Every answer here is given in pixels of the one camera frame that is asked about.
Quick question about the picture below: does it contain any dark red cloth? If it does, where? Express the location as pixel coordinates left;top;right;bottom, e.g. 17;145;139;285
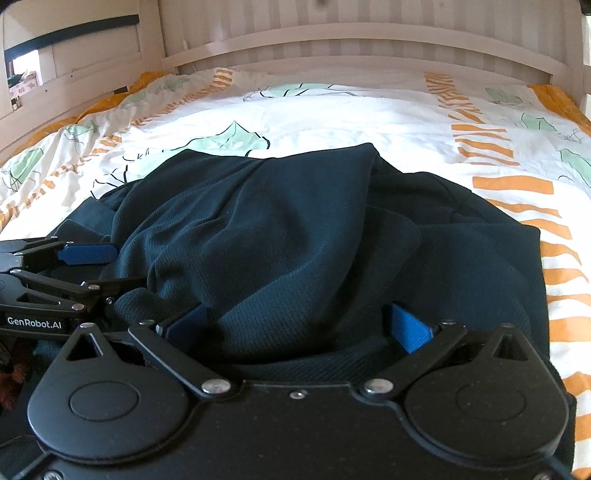
0;348;33;414

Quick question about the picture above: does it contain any white wooden bed frame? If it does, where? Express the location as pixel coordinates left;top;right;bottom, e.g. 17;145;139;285
0;0;591;164

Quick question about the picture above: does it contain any orange bed sheet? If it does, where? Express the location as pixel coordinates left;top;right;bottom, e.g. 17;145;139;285
0;70;591;162

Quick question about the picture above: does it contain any dark navy zip hoodie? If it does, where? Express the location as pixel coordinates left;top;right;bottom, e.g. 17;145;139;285
34;142;578;477

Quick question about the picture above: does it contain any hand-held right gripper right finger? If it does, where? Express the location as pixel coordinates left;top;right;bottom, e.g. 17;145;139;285
359;302;533;400

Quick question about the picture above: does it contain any white leaf printed blanket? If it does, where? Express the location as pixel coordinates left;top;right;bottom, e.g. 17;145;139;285
0;67;591;480

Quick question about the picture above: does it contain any small patterned box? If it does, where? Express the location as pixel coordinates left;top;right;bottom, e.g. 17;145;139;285
6;70;40;95

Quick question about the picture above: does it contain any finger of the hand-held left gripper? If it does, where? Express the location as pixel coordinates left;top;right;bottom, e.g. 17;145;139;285
0;270;148;315
0;236;119;274

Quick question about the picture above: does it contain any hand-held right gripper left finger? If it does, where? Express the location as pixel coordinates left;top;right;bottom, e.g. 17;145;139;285
65;306;232;400

